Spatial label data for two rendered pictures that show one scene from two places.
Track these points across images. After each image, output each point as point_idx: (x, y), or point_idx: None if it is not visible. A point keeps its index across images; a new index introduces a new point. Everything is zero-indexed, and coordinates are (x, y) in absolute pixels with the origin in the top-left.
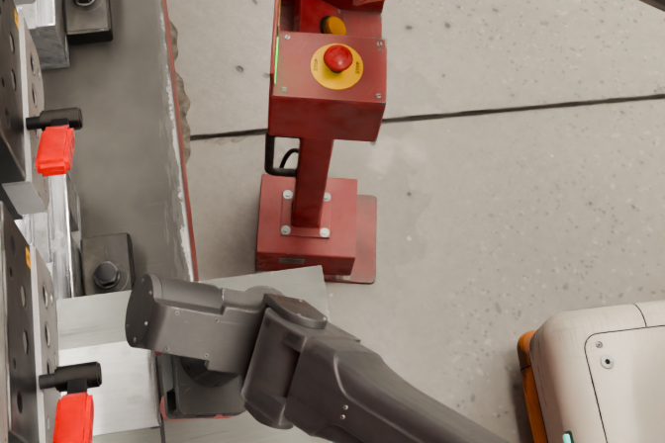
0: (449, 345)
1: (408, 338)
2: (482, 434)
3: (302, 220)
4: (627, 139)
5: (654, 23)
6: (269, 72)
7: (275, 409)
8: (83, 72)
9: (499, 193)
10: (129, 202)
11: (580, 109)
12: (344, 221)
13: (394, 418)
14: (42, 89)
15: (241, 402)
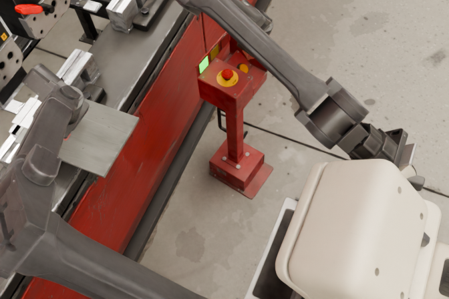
0: (266, 239)
1: (252, 227)
2: (53, 127)
3: (230, 156)
4: None
5: (445, 158)
6: (262, 103)
7: (35, 112)
8: (131, 37)
9: None
10: (114, 81)
11: None
12: (248, 167)
13: (39, 113)
14: (65, 8)
15: (66, 133)
